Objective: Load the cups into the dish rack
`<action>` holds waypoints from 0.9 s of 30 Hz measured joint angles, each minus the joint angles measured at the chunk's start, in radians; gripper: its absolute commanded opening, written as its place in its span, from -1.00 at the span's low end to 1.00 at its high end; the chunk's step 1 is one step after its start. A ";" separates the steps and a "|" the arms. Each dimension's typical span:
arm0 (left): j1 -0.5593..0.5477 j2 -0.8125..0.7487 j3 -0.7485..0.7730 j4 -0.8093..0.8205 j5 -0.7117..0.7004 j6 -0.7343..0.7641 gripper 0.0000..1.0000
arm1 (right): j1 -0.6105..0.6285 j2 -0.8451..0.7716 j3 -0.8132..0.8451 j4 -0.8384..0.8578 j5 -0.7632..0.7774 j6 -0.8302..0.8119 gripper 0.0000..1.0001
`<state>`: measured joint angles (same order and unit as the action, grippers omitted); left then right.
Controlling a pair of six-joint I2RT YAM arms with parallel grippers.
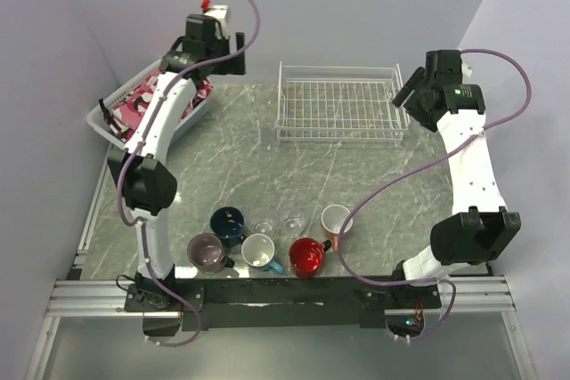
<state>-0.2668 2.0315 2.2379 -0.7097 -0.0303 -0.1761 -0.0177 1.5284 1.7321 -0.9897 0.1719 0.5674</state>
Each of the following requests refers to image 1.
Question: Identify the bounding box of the white wire dish rack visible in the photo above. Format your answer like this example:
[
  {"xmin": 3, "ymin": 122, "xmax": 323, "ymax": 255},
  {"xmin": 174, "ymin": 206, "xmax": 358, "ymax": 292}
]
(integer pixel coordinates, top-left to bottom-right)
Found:
[{"xmin": 276, "ymin": 62, "xmax": 410, "ymax": 144}]

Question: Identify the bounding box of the salmon pink mug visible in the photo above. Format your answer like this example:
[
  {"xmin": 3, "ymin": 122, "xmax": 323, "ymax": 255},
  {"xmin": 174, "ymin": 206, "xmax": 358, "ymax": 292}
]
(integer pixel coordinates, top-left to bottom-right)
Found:
[{"xmin": 321, "ymin": 205, "xmax": 350, "ymax": 252}]

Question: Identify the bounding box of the clear glass tumbler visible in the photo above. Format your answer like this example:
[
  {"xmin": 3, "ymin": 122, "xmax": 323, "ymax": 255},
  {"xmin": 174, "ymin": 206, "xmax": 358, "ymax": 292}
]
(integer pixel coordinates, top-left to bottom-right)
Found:
[
  {"xmin": 249, "ymin": 218, "xmax": 277, "ymax": 238},
  {"xmin": 281, "ymin": 212, "xmax": 308, "ymax": 239}
]

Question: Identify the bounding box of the light blue floral mug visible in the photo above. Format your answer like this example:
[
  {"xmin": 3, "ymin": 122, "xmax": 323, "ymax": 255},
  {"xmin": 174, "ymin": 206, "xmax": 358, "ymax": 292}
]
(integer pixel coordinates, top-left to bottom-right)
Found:
[{"xmin": 241, "ymin": 233, "xmax": 284, "ymax": 275}]

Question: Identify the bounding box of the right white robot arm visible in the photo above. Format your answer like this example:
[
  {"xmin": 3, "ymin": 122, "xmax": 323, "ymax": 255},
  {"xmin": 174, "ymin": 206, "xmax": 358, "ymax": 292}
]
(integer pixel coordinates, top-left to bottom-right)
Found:
[{"xmin": 390, "ymin": 50, "xmax": 521, "ymax": 308}]

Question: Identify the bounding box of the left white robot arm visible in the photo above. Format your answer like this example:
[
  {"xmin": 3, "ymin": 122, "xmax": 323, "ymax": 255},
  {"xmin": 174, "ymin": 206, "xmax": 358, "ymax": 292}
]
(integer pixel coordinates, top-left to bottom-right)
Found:
[{"xmin": 108, "ymin": 5, "xmax": 246, "ymax": 311}]

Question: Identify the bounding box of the pink camouflage cloth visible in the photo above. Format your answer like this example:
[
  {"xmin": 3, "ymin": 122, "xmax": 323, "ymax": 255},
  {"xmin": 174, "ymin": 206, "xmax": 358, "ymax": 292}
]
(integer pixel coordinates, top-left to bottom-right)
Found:
[{"xmin": 106, "ymin": 69, "xmax": 211, "ymax": 141}]

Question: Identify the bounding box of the white plastic basket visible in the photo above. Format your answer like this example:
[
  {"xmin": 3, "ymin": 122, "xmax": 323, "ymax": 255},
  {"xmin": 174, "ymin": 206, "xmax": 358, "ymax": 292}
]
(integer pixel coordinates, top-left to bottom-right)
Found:
[{"xmin": 86, "ymin": 60, "xmax": 213, "ymax": 149}]

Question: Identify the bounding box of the dark blue mug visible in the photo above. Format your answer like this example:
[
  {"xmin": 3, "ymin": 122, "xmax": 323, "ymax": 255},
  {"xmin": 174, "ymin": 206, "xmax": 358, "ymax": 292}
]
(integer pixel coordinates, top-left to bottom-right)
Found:
[{"xmin": 209, "ymin": 206, "xmax": 247, "ymax": 254}]

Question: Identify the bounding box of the red mug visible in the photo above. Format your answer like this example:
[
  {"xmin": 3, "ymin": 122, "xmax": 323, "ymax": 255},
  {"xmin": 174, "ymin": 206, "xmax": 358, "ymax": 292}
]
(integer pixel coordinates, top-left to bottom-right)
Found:
[{"xmin": 289, "ymin": 238, "xmax": 332, "ymax": 279}]

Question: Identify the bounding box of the purple grey mug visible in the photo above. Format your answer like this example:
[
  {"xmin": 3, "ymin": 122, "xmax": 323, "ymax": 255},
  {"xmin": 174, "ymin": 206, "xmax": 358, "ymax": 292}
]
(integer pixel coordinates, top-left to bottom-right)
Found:
[{"xmin": 187, "ymin": 233, "xmax": 235, "ymax": 274}]

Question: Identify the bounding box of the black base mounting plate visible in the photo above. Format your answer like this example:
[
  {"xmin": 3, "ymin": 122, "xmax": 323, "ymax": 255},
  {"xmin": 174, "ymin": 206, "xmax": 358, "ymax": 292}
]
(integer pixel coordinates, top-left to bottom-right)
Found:
[{"xmin": 124, "ymin": 277, "xmax": 442, "ymax": 331}]

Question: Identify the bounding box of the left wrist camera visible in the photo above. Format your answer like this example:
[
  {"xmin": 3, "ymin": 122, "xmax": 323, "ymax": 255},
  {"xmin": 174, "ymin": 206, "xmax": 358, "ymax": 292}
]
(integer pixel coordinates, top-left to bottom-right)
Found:
[{"xmin": 201, "ymin": 0, "xmax": 230, "ymax": 39}]

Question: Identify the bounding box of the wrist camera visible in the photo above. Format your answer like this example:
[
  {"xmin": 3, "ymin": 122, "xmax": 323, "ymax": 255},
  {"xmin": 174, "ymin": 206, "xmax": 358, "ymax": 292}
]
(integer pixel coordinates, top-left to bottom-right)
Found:
[
  {"xmin": 201, "ymin": 0, "xmax": 230, "ymax": 39},
  {"xmin": 461, "ymin": 61, "xmax": 473, "ymax": 83}
]

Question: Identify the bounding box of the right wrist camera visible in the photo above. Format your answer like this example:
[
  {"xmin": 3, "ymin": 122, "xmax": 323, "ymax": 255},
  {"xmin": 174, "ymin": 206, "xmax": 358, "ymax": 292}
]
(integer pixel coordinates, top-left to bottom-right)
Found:
[{"xmin": 461, "ymin": 61, "xmax": 473, "ymax": 83}]

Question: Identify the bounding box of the aluminium frame rail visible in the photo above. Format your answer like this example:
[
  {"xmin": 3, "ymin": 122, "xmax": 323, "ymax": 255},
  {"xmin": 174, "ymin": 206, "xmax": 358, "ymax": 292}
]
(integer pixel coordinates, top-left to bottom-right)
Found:
[{"xmin": 45, "ymin": 277, "xmax": 516, "ymax": 318}]

